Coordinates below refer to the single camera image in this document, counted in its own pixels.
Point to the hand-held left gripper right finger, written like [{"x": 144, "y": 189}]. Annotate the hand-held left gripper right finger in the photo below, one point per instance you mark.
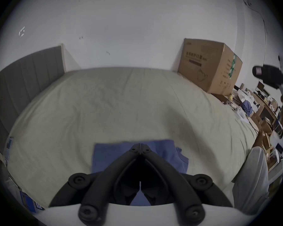
[{"x": 184, "y": 187}]

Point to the blue flat box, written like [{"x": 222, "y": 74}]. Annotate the blue flat box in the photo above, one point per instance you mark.
[{"x": 29, "y": 201}]

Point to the bed with pale green sheet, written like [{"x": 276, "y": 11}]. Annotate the bed with pale green sheet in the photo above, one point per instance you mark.
[{"x": 108, "y": 102}]

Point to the grey padded headboard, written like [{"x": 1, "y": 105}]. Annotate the grey padded headboard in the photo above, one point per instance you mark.
[{"x": 26, "y": 79}]

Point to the dark blue shirt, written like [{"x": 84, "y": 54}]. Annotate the dark blue shirt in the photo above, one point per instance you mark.
[{"x": 108, "y": 154}]

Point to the large brown carton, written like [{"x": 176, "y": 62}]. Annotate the large brown carton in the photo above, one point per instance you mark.
[{"x": 202, "y": 65}]

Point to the cluttered wooden table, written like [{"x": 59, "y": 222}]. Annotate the cluttered wooden table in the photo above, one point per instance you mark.
[{"x": 257, "y": 100}]

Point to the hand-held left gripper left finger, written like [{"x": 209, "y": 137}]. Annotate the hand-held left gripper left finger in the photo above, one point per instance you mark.
[{"x": 96, "y": 187}]

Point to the person's legs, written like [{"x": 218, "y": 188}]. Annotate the person's legs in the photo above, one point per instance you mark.
[{"x": 252, "y": 180}]

